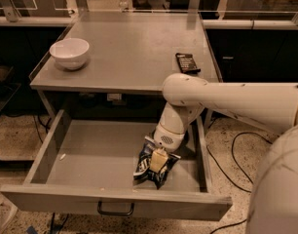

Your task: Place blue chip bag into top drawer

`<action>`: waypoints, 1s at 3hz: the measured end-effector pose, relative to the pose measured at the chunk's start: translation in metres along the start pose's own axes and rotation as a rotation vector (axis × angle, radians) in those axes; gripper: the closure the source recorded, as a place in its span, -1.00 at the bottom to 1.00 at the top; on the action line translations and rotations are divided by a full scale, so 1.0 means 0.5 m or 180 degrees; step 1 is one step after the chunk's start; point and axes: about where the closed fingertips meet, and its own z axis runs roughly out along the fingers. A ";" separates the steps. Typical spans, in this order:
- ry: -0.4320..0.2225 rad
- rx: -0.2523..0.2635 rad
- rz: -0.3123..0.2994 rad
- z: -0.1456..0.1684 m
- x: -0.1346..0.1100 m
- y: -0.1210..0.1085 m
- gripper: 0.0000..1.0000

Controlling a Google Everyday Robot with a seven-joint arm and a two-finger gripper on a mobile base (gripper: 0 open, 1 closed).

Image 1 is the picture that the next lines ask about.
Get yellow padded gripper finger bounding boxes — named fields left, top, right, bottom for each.
left=150, top=148, right=168, bottom=173

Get black floor cable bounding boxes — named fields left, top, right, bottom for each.
left=205, top=131, right=274, bottom=234

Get white ceramic bowl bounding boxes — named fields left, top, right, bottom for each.
left=50, top=38, right=90, bottom=70

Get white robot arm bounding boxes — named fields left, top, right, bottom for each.
left=154, top=73, right=298, bottom=234

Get grey open top drawer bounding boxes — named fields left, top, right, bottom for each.
left=1, top=110, right=232, bottom=220

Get grey metal table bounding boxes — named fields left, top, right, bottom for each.
left=30, top=12, right=220, bottom=98

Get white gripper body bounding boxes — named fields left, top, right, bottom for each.
left=154, top=124, right=184, bottom=152

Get blue chip bag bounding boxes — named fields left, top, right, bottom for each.
left=133, top=136, right=181, bottom=189

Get clear plastic water bottle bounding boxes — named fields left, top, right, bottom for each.
left=119, top=0, right=129, bottom=11

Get black drawer handle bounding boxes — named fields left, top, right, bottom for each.
left=97, top=201, right=134, bottom=216

